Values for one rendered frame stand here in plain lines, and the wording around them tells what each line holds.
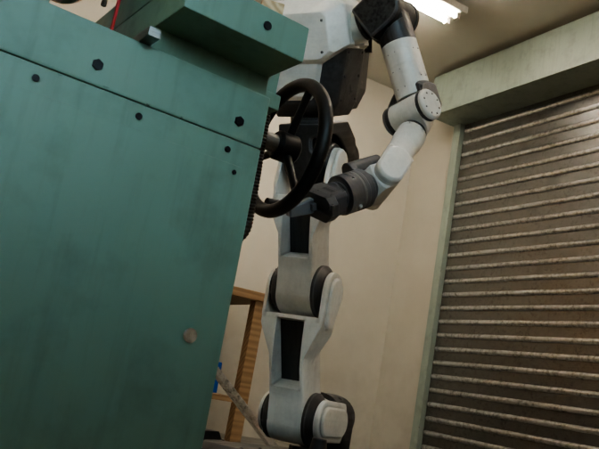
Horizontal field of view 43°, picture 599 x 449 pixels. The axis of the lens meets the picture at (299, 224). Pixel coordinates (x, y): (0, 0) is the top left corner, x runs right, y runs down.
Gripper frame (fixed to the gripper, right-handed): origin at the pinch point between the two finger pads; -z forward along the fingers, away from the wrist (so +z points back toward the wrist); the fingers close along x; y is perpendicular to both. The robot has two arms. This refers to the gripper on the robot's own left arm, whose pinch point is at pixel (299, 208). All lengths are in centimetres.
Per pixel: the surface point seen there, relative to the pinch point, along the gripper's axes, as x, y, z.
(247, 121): -15.9, 25.9, -23.4
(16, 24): -8, 43, -55
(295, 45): -19.5, 37.4, -16.3
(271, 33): -18.5, 39.6, -20.1
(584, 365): 53, -167, 232
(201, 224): -21.3, 13.5, -36.3
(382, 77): 283, -64, 310
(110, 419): -30, -7, -58
